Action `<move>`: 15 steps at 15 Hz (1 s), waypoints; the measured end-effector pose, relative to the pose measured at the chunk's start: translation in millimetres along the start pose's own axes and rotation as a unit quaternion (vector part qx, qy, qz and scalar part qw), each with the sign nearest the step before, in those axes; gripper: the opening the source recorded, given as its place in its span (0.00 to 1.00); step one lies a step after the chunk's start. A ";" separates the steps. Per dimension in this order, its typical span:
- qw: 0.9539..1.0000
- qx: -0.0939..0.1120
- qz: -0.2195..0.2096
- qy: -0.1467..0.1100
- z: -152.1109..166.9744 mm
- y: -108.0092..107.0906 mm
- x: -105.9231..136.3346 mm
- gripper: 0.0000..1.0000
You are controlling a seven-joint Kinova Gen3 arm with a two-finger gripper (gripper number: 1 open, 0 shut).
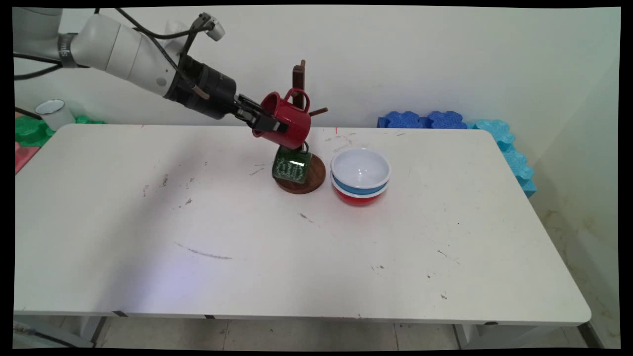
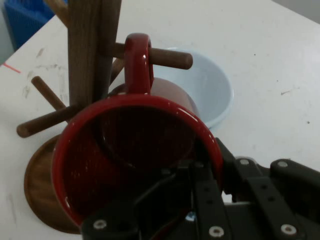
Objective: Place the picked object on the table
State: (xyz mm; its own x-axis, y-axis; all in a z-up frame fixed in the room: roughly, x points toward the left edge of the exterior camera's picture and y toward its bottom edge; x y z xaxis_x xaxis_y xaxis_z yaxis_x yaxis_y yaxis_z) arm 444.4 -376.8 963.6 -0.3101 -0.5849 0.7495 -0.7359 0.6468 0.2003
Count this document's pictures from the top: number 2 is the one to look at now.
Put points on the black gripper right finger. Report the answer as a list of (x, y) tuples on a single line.
[(287, 190)]

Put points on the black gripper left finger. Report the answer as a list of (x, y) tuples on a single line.
[(207, 205)]

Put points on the brown wooden mug tree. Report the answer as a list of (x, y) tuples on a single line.
[(85, 50)]

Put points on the blue bowl white inside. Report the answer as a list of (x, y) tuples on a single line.
[(210, 85)]

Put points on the red enamel mug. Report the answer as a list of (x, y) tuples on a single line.
[(140, 75)]

